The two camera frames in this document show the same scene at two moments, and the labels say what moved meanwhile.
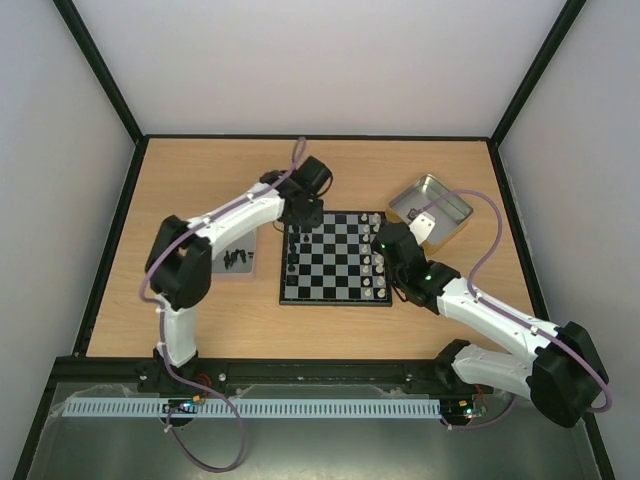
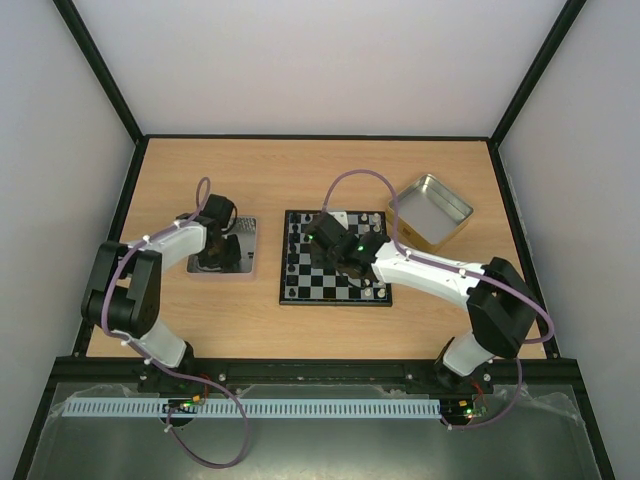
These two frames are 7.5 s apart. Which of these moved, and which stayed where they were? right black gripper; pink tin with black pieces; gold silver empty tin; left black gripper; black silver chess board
Moved: left black gripper; right black gripper
Stayed: pink tin with black pieces; black silver chess board; gold silver empty tin
